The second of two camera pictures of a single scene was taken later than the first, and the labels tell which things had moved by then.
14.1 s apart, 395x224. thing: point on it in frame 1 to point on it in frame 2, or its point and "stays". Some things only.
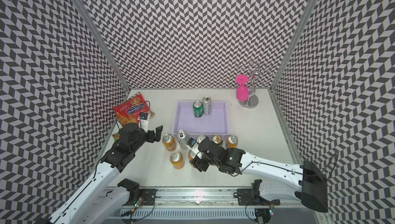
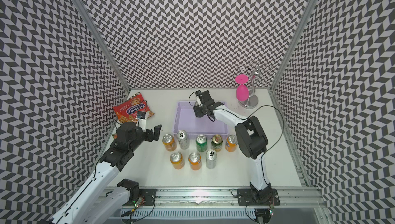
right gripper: (198, 164) to (197, 111)
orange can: (169, 142) stays
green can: (199, 138) stays
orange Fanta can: (177, 160) stays
